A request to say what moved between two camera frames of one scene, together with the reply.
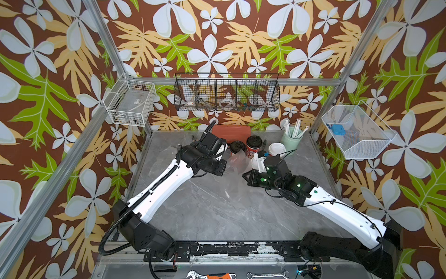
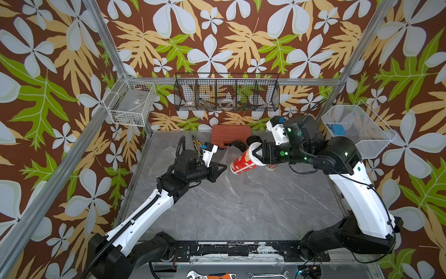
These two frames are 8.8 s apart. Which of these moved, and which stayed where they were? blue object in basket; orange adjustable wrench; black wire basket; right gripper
Moved: right gripper
Stayed: black wire basket; orange adjustable wrench; blue object in basket
